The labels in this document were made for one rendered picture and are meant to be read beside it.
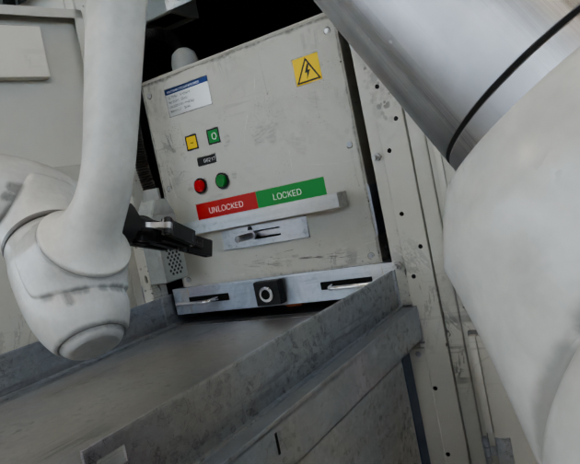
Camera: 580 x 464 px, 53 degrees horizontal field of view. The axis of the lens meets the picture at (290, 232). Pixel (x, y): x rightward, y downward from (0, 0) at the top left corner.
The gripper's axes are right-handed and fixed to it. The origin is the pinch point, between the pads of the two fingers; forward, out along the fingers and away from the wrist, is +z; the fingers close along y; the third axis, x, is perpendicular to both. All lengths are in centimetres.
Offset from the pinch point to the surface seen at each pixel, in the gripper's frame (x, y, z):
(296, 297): -7.1, 5.3, 24.4
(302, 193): 12.2, 10.6, 18.7
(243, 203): 12.6, -3.6, 18.5
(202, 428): -27.1, 27.8, -29.9
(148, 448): -28, 28, -37
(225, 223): 8.4, -6.3, 15.9
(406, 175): 10.2, 33.4, 14.9
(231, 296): -5.6, -10.8, 23.8
